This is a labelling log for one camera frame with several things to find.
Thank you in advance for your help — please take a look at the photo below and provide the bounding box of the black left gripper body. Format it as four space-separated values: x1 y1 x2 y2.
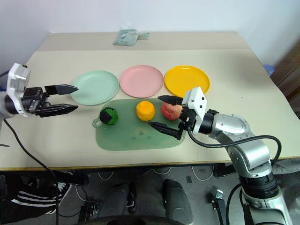
21 86 53 116

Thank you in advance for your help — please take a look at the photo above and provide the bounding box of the green translucent cutting mat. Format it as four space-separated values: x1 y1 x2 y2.
92 98 187 151

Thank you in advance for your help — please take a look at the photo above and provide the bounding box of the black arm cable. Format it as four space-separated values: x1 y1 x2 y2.
0 117 60 225
186 129 282 169

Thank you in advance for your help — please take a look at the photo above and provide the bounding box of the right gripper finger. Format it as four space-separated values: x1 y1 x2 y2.
157 94 184 106
147 120 181 141

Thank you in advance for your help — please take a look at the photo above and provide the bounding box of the blue round container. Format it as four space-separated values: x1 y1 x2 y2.
264 63 275 76

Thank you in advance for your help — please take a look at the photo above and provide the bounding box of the brown wooden furniture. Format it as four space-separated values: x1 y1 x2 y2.
273 43 300 119

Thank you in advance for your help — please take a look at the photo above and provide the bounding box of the green black ball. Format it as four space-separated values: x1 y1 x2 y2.
99 106 119 126

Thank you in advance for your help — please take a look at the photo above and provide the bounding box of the yellow plate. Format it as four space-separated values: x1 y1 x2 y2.
164 65 211 98

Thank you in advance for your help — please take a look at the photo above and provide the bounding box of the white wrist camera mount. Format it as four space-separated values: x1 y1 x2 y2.
181 86 209 123
6 62 31 118

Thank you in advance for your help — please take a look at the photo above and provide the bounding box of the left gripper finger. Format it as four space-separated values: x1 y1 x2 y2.
38 105 79 118
44 84 79 96

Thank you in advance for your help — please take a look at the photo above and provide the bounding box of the orange fruit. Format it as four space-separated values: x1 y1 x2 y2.
135 100 156 122

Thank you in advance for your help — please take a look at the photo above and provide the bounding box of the black floor pedal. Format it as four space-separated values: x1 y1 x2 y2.
80 203 102 221

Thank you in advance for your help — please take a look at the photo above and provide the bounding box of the pink plate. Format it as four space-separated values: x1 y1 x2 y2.
119 65 165 99

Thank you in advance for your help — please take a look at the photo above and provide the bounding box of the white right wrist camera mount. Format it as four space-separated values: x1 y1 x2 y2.
181 86 209 123

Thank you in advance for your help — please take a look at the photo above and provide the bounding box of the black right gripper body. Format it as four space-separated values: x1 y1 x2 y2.
177 105 200 141

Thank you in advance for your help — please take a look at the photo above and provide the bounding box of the light green plate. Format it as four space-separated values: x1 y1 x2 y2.
70 70 120 106

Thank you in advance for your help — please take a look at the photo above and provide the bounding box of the red peach fruit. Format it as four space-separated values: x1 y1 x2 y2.
160 102 184 121

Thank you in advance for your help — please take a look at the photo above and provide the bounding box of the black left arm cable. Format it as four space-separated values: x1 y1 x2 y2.
0 117 60 225

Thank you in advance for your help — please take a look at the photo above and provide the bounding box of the black striped trouser leg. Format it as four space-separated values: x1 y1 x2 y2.
0 172 72 225

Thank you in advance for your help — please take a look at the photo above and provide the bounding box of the black floor clamp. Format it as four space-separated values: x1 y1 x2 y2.
208 187 227 225

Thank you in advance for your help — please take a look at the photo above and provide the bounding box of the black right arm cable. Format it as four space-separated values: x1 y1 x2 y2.
186 129 282 169

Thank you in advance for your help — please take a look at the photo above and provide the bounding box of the pale green folded pouch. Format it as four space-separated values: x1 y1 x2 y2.
112 25 139 46

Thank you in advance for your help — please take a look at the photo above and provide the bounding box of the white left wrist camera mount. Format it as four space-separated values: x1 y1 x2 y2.
6 62 31 118

